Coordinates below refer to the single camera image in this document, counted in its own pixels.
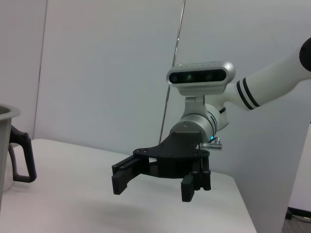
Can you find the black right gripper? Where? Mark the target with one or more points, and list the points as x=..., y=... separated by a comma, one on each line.
x=175, y=160

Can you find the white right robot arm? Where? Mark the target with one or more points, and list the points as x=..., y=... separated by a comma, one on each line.
x=267, y=82

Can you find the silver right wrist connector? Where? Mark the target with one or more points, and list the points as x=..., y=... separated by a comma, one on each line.
x=213, y=146

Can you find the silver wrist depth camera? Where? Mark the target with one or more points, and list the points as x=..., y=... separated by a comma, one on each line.
x=199, y=76

